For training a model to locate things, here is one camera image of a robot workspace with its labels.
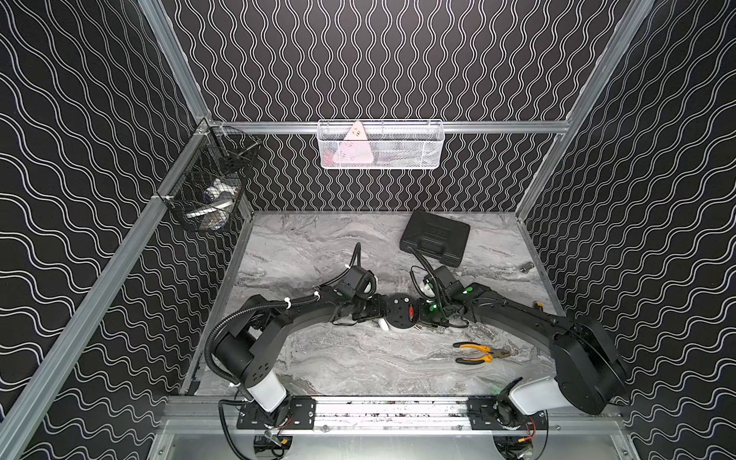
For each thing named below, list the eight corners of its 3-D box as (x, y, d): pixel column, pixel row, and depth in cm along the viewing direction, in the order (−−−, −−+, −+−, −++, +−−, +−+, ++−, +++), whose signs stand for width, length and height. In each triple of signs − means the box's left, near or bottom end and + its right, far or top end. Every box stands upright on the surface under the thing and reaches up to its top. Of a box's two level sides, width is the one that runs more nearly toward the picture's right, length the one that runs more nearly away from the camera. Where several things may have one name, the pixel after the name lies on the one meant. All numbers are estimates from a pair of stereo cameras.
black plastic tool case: (395, 249, 112) (397, 238, 107) (413, 216, 123) (415, 205, 118) (457, 272, 105) (462, 262, 100) (470, 235, 116) (475, 224, 111)
